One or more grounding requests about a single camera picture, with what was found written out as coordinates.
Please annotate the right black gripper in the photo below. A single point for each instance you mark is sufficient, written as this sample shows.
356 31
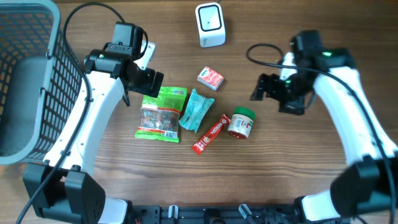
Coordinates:
295 106

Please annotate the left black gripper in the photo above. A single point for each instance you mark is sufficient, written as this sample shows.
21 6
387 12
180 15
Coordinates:
145 88

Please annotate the green lid jar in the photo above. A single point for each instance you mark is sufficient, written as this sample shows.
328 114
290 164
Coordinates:
241 123

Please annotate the green candy bag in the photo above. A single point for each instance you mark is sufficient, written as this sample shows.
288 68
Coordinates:
160 116

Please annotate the red white tissue pack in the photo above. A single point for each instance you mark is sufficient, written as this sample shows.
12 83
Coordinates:
210 78

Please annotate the teal snack packet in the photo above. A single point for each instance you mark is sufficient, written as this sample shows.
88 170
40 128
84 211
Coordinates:
196 109

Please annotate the red coffee stick sachet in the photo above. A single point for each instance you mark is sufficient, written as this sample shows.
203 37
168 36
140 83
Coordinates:
210 135

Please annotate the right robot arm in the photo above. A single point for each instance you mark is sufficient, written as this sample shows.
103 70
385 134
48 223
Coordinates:
369 183

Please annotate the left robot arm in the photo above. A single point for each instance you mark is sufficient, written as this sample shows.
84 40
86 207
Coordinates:
62 186

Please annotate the white barcode scanner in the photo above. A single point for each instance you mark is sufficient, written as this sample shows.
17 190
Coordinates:
210 23

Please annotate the grey plastic mesh basket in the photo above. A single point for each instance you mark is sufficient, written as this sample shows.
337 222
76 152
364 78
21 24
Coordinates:
39 81

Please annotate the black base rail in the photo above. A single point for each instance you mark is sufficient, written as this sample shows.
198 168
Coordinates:
269 214

